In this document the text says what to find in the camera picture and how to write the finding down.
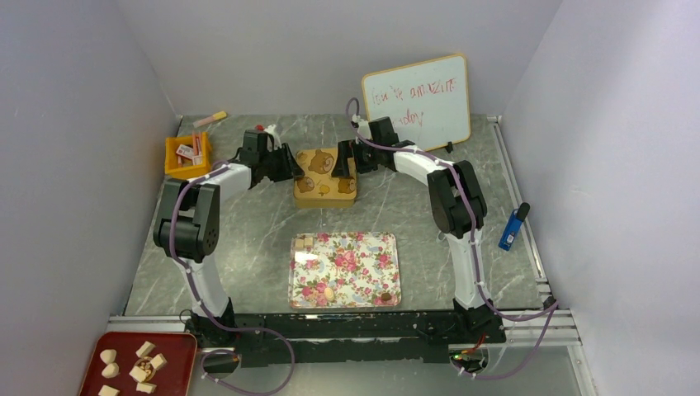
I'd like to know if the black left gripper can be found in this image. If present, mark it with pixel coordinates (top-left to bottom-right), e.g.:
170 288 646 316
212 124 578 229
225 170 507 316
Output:
261 144 305 184

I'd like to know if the silver tin lid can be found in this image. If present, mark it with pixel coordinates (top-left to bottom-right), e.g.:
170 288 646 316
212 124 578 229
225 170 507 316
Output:
293 148 357 196

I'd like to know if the gold chocolate tin box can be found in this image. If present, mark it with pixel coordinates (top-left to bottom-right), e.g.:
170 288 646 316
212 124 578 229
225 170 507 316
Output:
294 191 357 209

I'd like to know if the floral rectangular tray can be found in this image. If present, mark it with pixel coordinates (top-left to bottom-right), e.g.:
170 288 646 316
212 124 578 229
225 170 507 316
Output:
288 232 402 309

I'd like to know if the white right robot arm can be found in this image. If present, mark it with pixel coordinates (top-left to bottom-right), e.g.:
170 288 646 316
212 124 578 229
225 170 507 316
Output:
332 115 489 309

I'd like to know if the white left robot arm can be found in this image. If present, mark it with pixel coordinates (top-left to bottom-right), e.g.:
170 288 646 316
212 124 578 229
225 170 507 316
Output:
153 125 304 347

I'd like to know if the pink yellow marker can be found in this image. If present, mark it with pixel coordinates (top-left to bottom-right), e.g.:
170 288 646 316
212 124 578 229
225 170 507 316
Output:
192 111 228 129

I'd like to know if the whiteboard with red writing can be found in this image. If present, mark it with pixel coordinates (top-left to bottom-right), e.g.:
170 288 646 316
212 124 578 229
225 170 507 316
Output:
362 54 471 151

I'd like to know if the yellow plastic bin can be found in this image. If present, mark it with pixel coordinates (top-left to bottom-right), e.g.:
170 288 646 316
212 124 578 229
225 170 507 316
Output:
164 132 212 179

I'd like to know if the red lacquer tray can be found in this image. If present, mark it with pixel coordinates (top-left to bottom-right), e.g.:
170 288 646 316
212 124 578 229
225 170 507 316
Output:
78 332 197 395

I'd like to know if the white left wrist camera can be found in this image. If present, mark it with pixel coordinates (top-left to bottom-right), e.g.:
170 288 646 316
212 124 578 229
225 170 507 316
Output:
263 124 282 151

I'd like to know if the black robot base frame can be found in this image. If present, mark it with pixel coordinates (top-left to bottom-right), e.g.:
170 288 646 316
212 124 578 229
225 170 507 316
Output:
183 308 506 368

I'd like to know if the aluminium rail frame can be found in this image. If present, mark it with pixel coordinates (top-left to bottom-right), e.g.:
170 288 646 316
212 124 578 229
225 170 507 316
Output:
106 115 597 396

